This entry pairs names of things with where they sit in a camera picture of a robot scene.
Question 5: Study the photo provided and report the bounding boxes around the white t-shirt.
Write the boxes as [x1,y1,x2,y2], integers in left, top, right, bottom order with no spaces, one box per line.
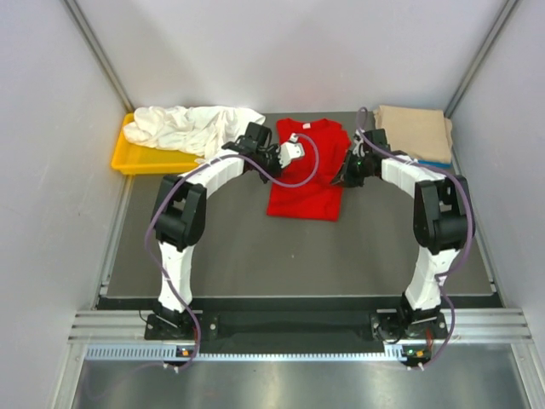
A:
[123,106,266,159]

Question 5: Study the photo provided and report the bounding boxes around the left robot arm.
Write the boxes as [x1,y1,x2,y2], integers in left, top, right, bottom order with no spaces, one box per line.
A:
[151,123,281,338]

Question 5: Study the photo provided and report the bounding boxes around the folded blue t-shirt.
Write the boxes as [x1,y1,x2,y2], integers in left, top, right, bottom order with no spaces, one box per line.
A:
[417,159,451,169]

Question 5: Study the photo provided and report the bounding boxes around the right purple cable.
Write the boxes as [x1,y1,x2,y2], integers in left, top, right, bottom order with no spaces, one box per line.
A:
[355,106,476,372]

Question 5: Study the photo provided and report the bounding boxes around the red t-shirt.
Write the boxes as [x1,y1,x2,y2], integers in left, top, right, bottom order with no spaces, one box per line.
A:
[267,118,351,222]

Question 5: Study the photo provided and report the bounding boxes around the slotted grey cable duct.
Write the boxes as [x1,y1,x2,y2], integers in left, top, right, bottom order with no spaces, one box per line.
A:
[85,344,426,363]

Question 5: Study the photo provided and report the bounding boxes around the yellow plastic bin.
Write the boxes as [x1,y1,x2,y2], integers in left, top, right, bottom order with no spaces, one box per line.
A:
[111,113,200,176]

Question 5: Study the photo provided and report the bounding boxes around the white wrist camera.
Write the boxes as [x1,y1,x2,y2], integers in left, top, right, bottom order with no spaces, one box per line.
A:
[278,134,305,169]
[352,131,370,158]

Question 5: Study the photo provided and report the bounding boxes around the folded beige t-shirt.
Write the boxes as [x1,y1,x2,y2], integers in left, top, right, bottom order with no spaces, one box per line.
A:
[373,105,453,163]

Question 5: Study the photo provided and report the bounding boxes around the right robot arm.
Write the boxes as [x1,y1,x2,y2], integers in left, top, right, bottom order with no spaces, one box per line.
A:
[331,129,474,337]

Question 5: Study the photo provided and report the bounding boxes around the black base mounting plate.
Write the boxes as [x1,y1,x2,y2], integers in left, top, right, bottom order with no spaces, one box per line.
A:
[144,296,447,354]

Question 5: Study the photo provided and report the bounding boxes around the aluminium frame rail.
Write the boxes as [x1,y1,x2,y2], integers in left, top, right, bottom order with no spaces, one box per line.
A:
[69,308,544,408]

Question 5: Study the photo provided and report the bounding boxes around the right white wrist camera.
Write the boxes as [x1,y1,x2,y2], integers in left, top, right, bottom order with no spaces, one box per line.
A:
[352,131,370,158]

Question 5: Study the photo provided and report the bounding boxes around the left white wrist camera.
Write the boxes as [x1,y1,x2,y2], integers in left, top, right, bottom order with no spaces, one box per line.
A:
[278,134,305,169]

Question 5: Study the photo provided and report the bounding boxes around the purple cable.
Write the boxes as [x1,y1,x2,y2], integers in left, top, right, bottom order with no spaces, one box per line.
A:
[355,106,476,372]
[144,132,321,372]

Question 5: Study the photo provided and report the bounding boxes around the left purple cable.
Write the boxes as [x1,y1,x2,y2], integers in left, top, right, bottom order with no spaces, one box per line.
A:
[144,132,321,372]

